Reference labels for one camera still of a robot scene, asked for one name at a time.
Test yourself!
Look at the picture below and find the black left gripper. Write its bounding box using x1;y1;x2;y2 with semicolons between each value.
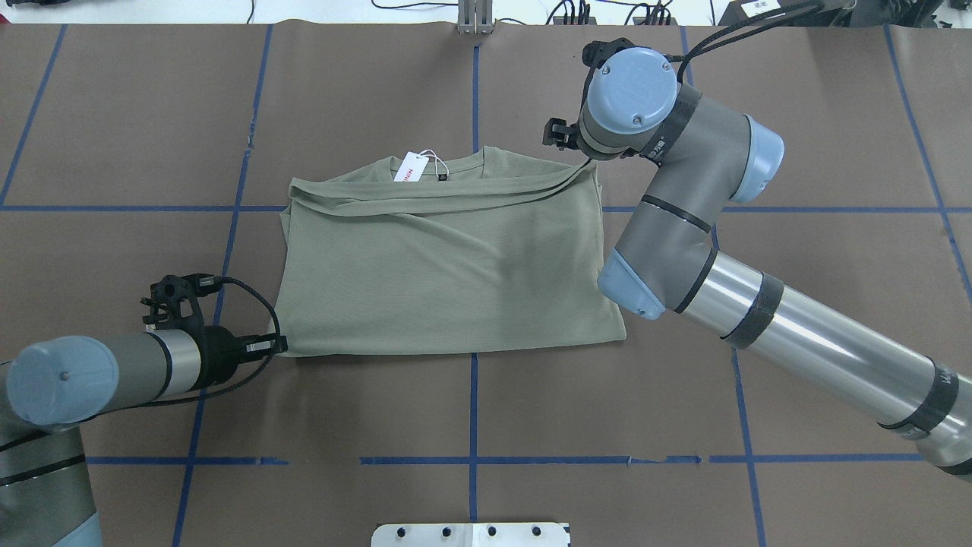
141;273;289;388

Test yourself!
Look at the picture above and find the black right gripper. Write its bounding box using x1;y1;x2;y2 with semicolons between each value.
542;38;635;160

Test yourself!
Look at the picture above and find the olive green long-sleeve shirt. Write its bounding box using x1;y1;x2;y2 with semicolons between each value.
276;147;627;358

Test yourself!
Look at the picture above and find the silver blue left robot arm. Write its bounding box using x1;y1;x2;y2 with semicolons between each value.
2;273;288;546

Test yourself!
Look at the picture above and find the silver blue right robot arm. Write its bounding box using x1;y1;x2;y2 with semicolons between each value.
544;38;971;481

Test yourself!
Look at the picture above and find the white red shirt hang tag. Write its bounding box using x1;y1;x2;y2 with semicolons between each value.
393;151;428;182

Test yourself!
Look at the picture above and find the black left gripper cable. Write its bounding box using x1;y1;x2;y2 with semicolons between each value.
137;275;283;407

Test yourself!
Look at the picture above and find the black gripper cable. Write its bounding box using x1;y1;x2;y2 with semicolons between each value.
137;275;283;407
676;0;828;84

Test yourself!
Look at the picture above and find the aluminium frame post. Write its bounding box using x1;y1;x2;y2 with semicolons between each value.
456;0;495;36

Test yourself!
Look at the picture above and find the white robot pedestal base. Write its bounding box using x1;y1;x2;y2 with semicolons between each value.
369;521;572;546

